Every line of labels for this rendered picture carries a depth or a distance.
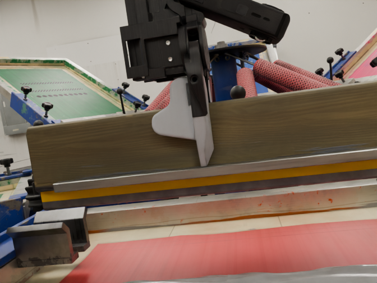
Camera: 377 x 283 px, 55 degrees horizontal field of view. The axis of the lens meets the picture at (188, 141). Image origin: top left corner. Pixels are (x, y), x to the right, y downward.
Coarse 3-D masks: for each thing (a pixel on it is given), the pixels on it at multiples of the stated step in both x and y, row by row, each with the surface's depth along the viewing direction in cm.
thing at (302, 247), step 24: (240, 240) 48; (264, 240) 47; (288, 240) 46; (312, 240) 45; (336, 240) 44; (360, 240) 43; (240, 264) 41; (264, 264) 40; (288, 264) 40; (312, 264) 39; (336, 264) 38
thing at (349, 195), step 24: (240, 192) 60; (264, 192) 58; (288, 192) 56; (312, 192) 55; (336, 192) 55; (360, 192) 54; (96, 216) 60; (120, 216) 60; (144, 216) 59; (168, 216) 59; (192, 216) 58; (216, 216) 58; (240, 216) 57; (264, 216) 57
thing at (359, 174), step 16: (304, 176) 38; (320, 176) 38; (336, 176) 38; (352, 176) 37; (368, 176) 37; (144, 192) 41; (160, 192) 40; (176, 192) 40; (192, 192) 40; (208, 192) 40; (224, 192) 40; (48, 208) 42
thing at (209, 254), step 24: (144, 240) 54; (168, 240) 52; (192, 240) 51; (216, 240) 50; (96, 264) 47; (120, 264) 46; (144, 264) 45; (168, 264) 44; (192, 264) 43; (216, 264) 42
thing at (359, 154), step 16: (256, 160) 37; (272, 160) 36; (288, 160) 36; (304, 160) 36; (320, 160) 35; (336, 160) 35; (352, 160) 35; (112, 176) 39; (128, 176) 38; (144, 176) 38; (160, 176) 38; (176, 176) 37; (192, 176) 37; (208, 176) 37
